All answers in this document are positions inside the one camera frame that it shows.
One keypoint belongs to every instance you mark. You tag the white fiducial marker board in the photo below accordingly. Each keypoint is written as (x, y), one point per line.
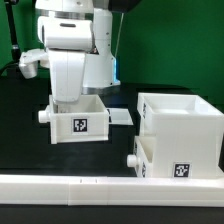
(119, 116)

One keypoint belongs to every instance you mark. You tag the white front drawer tray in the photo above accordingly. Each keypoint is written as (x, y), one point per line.
(141, 159)

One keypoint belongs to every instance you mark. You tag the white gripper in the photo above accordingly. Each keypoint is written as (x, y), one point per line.
(66, 73)

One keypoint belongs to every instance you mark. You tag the white drawer tray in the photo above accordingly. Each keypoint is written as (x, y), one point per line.
(88, 120)
(141, 159)

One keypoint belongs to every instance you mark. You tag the white L-shaped table fence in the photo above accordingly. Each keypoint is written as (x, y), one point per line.
(22, 187)

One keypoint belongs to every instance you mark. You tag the white drawer cabinet box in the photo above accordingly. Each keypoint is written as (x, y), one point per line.
(182, 133)

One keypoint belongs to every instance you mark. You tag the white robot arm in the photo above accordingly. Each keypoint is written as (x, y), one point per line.
(77, 35)

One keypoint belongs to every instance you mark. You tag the black camera stand pole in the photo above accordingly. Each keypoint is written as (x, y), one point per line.
(15, 50)

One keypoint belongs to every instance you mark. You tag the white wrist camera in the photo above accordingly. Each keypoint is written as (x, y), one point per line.
(29, 61)

